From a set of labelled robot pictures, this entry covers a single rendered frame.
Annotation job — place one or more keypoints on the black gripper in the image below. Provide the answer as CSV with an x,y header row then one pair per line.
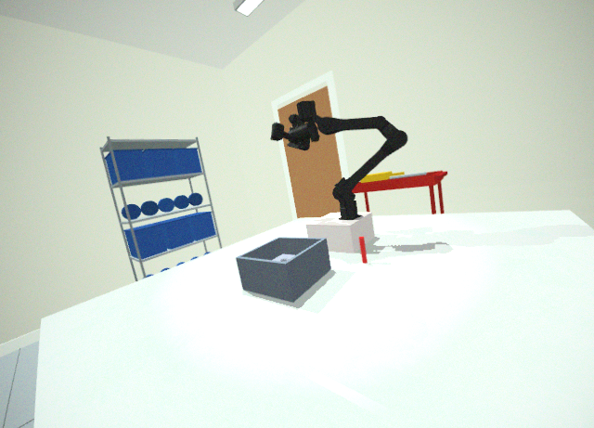
x,y
293,136

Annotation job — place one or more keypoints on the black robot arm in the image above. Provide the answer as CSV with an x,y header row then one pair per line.
x,y
396,139

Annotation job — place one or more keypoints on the red peg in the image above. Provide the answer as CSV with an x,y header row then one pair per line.
x,y
363,250

